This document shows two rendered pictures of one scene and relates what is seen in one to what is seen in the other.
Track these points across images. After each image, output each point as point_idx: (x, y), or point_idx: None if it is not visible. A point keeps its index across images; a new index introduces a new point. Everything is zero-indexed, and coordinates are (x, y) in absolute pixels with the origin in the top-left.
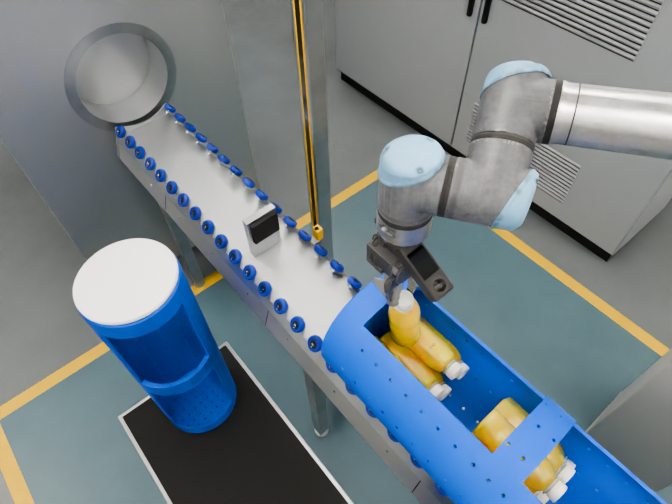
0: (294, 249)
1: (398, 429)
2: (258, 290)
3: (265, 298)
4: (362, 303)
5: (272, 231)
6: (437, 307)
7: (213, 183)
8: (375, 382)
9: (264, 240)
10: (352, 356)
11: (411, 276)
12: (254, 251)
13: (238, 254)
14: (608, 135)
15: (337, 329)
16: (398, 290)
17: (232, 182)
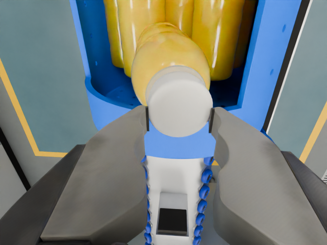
0: (156, 182)
1: None
2: (211, 177)
3: (208, 166)
4: (210, 141)
5: (167, 211)
6: (85, 47)
7: (166, 243)
8: (299, 4)
9: (175, 204)
10: (277, 75)
11: (141, 208)
12: (186, 200)
13: (201, 208)
14: None
15: (258, 127)
16: (258, 189)
17: (155, 238)
